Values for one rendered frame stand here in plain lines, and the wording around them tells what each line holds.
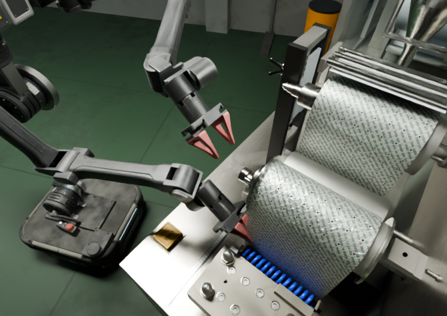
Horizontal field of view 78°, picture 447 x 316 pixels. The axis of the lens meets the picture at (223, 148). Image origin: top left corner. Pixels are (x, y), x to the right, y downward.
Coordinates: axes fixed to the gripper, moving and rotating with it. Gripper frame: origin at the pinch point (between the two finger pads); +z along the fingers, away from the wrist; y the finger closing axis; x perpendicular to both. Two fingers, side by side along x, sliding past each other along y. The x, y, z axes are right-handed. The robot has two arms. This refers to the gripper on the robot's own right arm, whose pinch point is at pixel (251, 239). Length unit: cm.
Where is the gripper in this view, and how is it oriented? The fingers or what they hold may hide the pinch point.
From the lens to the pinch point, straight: 78.6
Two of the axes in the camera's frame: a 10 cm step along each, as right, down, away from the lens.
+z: 6.8, 7.4, 0.3
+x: 4.0, -3.3, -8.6
